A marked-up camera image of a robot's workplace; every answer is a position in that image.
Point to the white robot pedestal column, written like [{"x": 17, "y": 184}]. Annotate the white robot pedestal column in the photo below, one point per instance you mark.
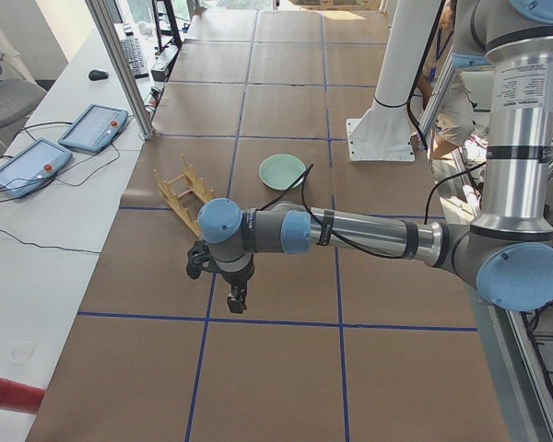
[{"x": 383, "y": 132}]

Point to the aluminium frame rack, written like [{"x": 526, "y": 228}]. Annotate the aluminium frame rack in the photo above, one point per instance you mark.
[{"x": 519, "y": 346}]

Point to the black computer mouse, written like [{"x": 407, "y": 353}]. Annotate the black computer mouse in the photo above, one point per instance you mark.
[{"x": 98, "y": 75}]

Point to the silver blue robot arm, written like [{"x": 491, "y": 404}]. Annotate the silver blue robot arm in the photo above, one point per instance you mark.
[{"x": 506, "y": 251}]

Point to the black keyboard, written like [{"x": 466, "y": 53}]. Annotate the black keyboard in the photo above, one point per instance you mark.
[{"x": 134, "y": 55}]

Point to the far blue teach pendant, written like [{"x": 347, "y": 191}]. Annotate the far blue teach pendant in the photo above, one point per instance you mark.
[{"x": 95, "y": 128}]

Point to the aluminium frame post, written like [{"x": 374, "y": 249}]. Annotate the aluminium frame post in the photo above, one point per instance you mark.
[{"x": 104, "y": 24}]

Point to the grey office chair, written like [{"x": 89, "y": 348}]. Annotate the grey office chair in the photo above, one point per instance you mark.
[{"x": 19, "y": 98}]

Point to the near blue teach pendant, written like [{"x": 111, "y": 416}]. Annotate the near blue teach pendant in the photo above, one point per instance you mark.
[{"x": 32, "y": 167}]

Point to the person in beige clothes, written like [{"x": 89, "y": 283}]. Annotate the person in beige clothes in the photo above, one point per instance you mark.
[{"x": 456, "y": 116}]

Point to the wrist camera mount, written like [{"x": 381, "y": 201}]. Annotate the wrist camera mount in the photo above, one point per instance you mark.
[{"x": 200, "y": 260}]

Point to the wooden dish rack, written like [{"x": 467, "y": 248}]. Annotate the wooden dish rack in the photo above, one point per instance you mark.
[{"x": 195, "y": 186}]

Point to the red cylinder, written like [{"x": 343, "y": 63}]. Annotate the red cylinder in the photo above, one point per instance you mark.
[{"x": 19, "y": 397}]

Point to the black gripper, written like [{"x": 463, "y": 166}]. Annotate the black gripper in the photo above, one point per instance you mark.
[{"x": 236, "y": 278}]

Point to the blue teach pendant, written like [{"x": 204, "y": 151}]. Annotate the blue teach pendant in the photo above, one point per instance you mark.
[
  {"x": 95, "y": 128},
  {"x": 32, "y": 167}
]

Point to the light green plate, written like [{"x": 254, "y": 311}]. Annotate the light green plate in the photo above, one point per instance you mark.
[{"x": 281, "y": 171}]

